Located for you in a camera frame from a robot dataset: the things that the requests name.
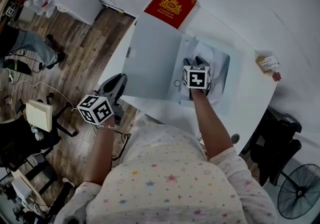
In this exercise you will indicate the cream flat box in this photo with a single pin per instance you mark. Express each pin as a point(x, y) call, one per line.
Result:
point(38, 116)

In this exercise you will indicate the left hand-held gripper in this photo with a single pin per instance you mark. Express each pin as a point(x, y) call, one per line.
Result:
point(96, 110)

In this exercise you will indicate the person's right forearm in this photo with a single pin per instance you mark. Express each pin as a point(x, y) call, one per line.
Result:
point(212, 125)

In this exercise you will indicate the white star print shirt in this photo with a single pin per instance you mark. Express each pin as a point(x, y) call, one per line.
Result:
point(165, 183)

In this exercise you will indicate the clear water jug red label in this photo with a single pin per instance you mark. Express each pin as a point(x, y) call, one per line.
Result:
point(40, 2)

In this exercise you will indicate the black rounded bag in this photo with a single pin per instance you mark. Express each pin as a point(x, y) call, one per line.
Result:
point(16, 67)

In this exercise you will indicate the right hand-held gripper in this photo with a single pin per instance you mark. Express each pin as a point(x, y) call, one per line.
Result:
point(196, 77)

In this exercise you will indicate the white box with lid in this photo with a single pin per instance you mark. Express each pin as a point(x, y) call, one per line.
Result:
point(150, 62)

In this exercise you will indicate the red hardcover book gold print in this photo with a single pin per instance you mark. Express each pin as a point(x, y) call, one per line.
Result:
point(171, 7)

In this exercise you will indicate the person's left forearm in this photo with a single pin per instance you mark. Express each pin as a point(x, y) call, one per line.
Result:
point(100, 152)

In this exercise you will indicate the black office chair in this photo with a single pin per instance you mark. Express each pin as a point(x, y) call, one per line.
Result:
point(272, 142)
point(20, 142)

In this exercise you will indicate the small round white container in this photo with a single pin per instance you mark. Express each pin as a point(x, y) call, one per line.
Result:
point(38, 134)

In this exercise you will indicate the beige trash bin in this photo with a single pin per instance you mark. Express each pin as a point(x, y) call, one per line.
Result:
point(23, 15)

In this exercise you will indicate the small red ornament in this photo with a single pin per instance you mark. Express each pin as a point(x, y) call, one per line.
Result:
point(276, 76)

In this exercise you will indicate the black standing fan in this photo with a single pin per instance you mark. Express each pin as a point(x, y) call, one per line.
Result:
point(300, 191)

